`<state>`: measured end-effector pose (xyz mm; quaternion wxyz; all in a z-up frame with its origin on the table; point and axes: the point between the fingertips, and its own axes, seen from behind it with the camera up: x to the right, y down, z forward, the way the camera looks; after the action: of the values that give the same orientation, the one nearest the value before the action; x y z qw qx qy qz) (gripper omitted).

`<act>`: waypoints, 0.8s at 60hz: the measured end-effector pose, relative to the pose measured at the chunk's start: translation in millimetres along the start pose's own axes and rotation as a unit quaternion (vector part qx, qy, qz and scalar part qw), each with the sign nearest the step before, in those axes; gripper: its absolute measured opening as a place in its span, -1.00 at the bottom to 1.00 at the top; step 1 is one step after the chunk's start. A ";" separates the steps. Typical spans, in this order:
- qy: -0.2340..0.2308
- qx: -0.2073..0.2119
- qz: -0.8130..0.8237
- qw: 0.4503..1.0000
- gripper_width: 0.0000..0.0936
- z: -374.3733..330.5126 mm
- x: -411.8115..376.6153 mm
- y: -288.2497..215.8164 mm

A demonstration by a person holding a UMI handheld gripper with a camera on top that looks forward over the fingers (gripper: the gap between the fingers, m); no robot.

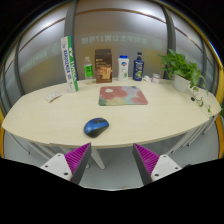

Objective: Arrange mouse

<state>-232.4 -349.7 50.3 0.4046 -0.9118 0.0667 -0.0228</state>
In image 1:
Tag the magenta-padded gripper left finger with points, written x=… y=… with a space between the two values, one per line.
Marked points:
x=76 y=160

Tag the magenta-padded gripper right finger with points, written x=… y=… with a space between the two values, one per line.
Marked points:
x=148 y=160

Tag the blue and black computer mouse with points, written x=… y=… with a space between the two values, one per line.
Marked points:
x=95 y=127

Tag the floral pastel mouse pad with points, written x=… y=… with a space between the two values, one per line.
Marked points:
x=121 y=96

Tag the white table leg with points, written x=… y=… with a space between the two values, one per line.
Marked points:
x=97 y=159

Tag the small patterned tissue packet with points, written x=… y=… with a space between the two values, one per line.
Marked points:
x=53 y=96

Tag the crumpled white tissue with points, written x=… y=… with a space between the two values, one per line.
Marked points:
x=146 y=79

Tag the small white pink jar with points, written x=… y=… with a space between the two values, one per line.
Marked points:
x=155 y=78

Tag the clear bottle with green label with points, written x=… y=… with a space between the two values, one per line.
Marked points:
x=88 y=70

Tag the dark blue pump bottle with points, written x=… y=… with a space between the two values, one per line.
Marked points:
x=138 y=69

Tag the white bottle with blue cap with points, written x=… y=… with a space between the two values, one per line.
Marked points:
x=123 y=69

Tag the white green shuttlecock tube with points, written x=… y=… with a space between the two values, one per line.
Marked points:
x=69 y=63

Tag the brown cardboard snack box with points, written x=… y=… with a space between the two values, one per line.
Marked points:
x=103 y=66

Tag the green plant in white pot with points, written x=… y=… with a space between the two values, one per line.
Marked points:
x=181 y=68

